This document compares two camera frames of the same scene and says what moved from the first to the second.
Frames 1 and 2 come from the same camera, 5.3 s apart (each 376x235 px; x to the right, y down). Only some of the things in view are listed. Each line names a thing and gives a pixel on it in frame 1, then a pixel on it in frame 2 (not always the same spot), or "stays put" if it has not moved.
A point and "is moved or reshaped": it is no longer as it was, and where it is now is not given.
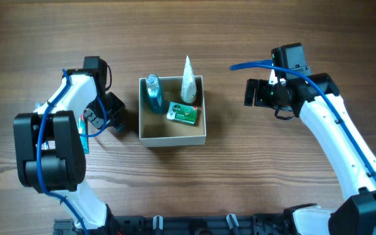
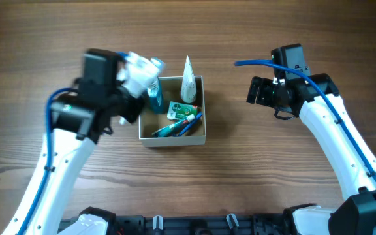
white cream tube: [188, 88] stays put
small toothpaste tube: [82, 128] is moved or reshaped
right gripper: [258, 93] stays put
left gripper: [110, 109] -> [132, 106]
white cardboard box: [155, 130] stays put
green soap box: [182, 113] stays put
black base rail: [194, 224] stays put
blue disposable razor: [121, 126] -> [187, 126]
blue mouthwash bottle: [153, 94] stays put
